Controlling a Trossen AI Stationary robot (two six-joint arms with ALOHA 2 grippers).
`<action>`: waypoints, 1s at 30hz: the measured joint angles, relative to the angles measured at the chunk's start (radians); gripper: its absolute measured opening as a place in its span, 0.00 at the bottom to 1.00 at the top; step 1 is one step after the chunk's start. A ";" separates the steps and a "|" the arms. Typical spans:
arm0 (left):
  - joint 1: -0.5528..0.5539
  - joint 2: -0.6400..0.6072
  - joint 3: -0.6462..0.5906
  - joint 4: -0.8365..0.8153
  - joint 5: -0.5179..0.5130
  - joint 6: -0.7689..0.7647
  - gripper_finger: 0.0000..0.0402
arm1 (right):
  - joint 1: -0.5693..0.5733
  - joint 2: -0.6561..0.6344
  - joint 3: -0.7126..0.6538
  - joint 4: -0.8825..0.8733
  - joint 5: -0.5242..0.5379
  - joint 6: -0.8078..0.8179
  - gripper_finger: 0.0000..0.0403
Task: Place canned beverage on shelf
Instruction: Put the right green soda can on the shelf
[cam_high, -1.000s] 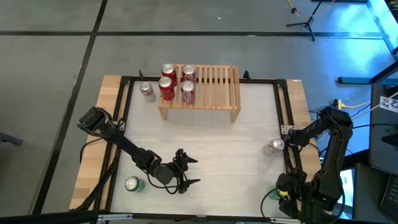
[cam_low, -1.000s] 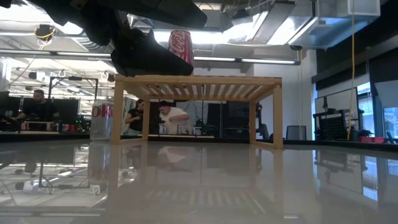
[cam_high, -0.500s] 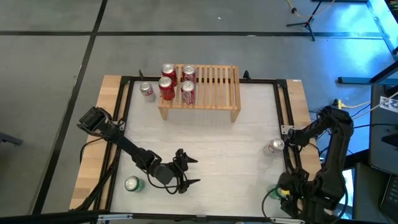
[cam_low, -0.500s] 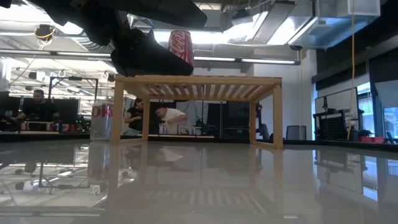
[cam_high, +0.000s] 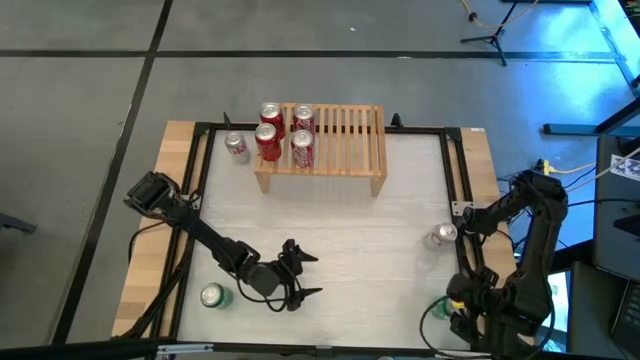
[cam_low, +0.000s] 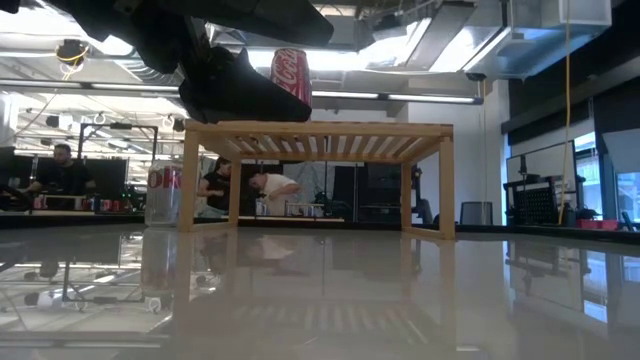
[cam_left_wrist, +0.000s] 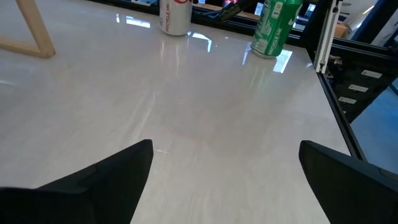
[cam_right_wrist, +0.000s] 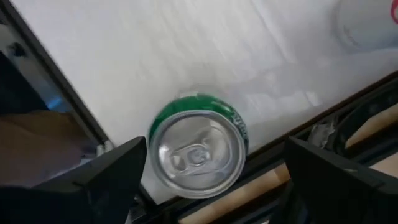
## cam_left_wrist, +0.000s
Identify wooden slatted shelf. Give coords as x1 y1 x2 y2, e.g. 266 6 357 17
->
0 0 57 59

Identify brown cardboard box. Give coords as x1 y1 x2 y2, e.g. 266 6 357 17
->
334 21 349 40

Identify silver aluminium post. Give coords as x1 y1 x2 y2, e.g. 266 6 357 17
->
313 0 343 75

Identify black box with white labels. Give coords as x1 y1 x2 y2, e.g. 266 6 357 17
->
323 52 398 124

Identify green Sprite can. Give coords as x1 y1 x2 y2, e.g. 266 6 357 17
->
250 0 304 59

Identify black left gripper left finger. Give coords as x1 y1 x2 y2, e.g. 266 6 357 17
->
0 139 154 224

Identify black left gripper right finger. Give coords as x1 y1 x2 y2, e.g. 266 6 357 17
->
298 139 398 224

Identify silver Diet Coke can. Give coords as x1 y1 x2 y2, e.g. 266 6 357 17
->
159 0 193 37

